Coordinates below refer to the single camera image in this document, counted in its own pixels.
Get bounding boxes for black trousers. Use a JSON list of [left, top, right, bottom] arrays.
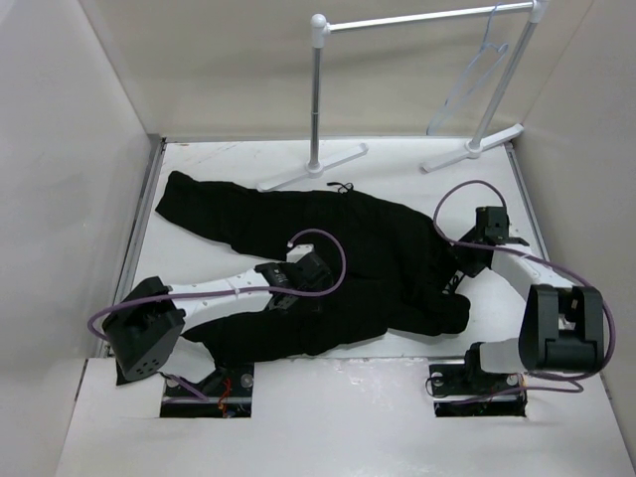
[[114, 169, 472, 389]]

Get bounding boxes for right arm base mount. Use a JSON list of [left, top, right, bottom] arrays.
[[424, 350, 528, 418]]

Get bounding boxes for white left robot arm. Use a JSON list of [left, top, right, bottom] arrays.
[[102, 244, 334, 397]]

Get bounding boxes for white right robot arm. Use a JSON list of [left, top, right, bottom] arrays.
[[452, 206, 605, 394]]

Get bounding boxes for white clothes rack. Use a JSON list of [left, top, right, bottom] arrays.
[[256, 1, 549, 192]]

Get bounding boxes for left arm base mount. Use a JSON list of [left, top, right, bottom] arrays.
[[159, 364, 254, 418]]

